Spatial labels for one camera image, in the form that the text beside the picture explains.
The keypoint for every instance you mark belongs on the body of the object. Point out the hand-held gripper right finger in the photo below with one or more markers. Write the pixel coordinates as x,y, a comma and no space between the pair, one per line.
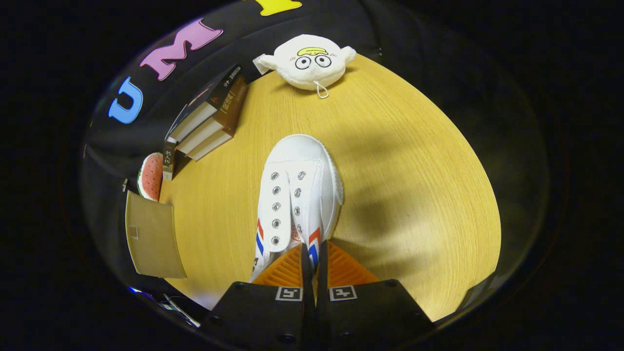
322,278

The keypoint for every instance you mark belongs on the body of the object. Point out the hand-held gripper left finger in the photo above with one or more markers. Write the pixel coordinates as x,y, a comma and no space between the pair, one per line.
307,278

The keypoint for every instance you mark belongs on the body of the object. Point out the white canvas shoe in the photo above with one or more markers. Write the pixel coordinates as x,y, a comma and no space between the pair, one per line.
302,161

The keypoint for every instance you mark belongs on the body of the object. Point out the beige fabric storage box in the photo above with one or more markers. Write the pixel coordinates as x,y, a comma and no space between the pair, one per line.
153,239

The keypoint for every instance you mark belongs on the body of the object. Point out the brown spine book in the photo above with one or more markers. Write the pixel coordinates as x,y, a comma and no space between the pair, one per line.
234,107
209,145

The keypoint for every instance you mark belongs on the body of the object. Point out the white portrait cover book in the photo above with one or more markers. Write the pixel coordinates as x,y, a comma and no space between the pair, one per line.
168,161

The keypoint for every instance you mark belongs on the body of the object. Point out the watermelon slice plush toy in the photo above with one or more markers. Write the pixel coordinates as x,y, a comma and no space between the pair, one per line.
151,175

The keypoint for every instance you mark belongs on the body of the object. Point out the black cover book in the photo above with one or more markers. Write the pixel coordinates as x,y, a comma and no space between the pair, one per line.
195,119

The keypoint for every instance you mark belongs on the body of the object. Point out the white plush face pouch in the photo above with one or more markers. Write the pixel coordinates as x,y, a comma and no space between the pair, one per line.
312,73

